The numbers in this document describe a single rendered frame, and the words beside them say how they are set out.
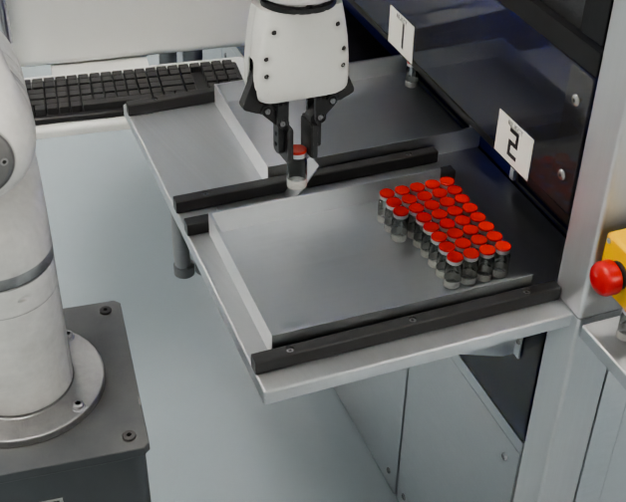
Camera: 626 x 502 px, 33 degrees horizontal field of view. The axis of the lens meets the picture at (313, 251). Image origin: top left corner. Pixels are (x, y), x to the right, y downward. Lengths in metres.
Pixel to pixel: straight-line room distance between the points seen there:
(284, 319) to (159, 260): 1.58
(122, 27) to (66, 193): 1.19
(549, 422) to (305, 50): 0.65
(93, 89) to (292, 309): 0.74
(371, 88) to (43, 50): 0.63
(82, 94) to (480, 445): 0.89
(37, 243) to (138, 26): 0.99
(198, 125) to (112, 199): 1.45
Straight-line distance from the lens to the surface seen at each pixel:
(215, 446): 2.33
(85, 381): 1.24
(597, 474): 1.59
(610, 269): 1.20
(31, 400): 1.20
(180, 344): 2.58
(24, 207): 1.09
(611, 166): 1.21
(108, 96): 1.87
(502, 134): 1.40
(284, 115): 1.09
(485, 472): 1.69
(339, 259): 1.37
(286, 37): 1.04
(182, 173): 1.55
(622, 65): 1.16
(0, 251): 1.07
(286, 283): 1.33
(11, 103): 0.95
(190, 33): 2.05
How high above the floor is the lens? 1.72
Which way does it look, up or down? 37 degrees down
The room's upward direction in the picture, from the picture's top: 1 degrees clockwise
